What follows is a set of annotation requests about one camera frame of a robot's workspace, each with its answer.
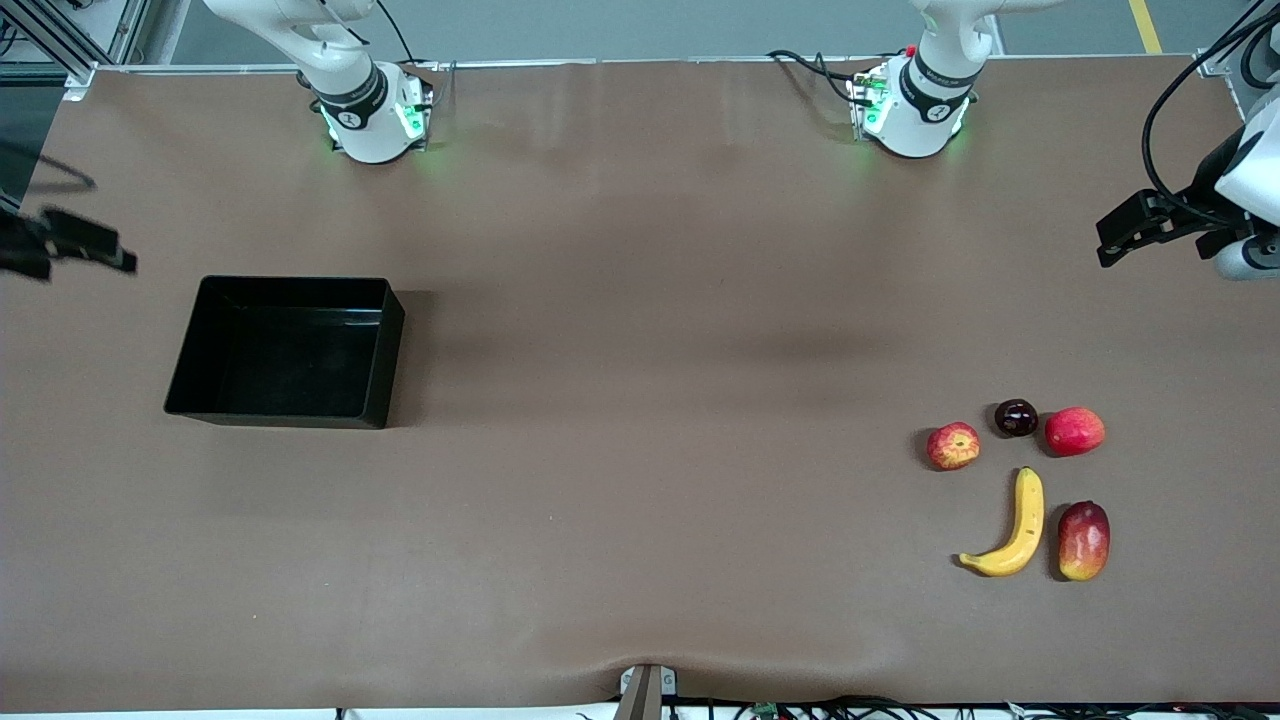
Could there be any black plastic box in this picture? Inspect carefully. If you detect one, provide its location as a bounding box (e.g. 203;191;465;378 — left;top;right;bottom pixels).
163;276;407;431

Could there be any red yellow apple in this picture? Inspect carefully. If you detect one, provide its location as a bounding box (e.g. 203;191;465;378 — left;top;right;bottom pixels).
925;421;982;472

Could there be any yellow banana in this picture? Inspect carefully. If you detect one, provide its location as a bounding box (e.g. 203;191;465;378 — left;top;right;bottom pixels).
958;466;1046;578

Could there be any red peach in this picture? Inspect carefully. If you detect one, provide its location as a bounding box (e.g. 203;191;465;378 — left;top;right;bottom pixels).
1044;406;1107;458

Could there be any red yellow mango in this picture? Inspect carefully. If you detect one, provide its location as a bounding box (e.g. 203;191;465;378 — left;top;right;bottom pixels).
1057;500;1112;582

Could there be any brown table mat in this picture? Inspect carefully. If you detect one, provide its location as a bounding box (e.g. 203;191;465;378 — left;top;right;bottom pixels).
0;58;1280;713

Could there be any aluminium frame profile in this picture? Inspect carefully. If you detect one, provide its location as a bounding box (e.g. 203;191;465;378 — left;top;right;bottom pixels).
1195;45;1280;116
0;0;151;96

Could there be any black left base cable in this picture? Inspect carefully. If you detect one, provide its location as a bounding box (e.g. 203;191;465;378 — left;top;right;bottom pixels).
767;48;876;109

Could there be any black base cable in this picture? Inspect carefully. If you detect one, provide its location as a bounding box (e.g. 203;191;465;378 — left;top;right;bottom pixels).
375;0;441;71
767;48;876;109

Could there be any black right base cable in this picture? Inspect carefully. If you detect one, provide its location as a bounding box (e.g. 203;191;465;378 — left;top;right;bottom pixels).
375;0;441;71

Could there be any metal table edge rail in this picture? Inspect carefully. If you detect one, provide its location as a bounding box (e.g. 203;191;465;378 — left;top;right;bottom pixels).
95;54;1201;73

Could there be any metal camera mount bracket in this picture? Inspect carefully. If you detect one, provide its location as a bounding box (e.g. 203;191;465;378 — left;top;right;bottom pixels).
618;663;679;720

